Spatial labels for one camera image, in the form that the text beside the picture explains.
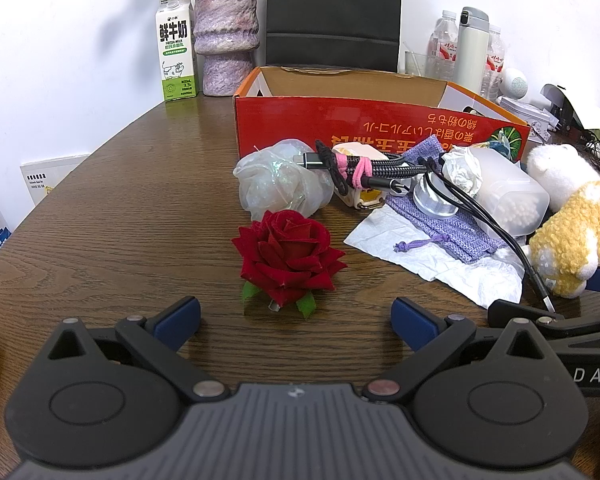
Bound clear glass cup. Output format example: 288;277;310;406
404;42;431;77

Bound red fabric rose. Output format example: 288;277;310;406
231;210;348;319

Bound purple knit drawstring pouch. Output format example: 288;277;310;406
385;134;509;264

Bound brown wooden desk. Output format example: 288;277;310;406
0;92;600;480

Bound purple textured vase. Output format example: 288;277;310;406
193;0;258;97

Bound beige charger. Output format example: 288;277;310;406
330;142;389;211

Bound white tin box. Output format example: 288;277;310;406
497;95;559;141

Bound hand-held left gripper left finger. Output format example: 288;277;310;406
45;296;231;404

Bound black paper bag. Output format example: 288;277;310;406
265;0;403;72

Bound white flat carton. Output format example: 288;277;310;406
20;154;91;206

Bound green and white milk carton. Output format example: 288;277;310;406
155;0;199;104

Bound crumpled white tissue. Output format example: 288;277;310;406
440;147;484;196

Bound flat white tissue paper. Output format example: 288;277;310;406
345;205;526;310

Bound silver metal round part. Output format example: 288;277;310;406
412;175;464;221

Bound white small fan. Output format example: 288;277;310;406
497;67;531;101

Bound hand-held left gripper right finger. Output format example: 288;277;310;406
362;296;561;406

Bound yellow and white plush toy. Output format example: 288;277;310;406
524;144;600;299

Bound long black cable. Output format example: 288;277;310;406
422;157;564;319

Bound white thermos grey lid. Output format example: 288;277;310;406
452;6;490;96

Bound tangled black cables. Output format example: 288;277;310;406
577;129;600;172

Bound translucent cotton swab box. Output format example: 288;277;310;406
450;145;551;241

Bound red cardboard box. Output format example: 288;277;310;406
232;65;531;164

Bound clear plastic bag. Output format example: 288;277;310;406
232;137;336;221

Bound black cable bundle pink tie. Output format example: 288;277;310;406
295;140;422;197

